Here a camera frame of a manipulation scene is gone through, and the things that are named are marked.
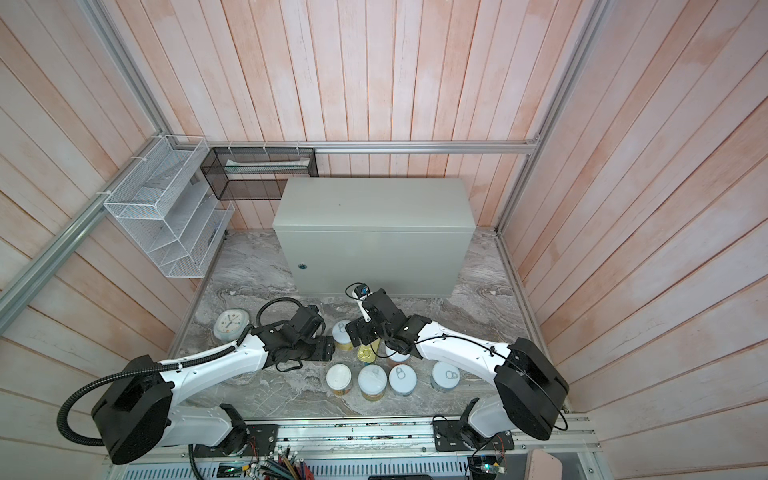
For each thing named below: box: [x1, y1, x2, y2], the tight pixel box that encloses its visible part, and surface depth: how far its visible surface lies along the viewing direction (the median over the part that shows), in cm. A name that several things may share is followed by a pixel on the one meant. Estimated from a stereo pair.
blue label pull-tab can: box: [388, 363, 418, 397], surface depth 80 cm
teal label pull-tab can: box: [431, 361, 461, 392], surface depth 80 cm
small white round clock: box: [213, 308, 250, 342], surface depth 93 cm
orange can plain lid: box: [358, 364, 388, 402], surface depth 78 cm
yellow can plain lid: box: [326, 363, 352, 396], surface depth 79 cm
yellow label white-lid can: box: [332, 320, 354, 351], surface depth 88 cm
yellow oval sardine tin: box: [357, 338, 380, 364], surface depth 85 cm
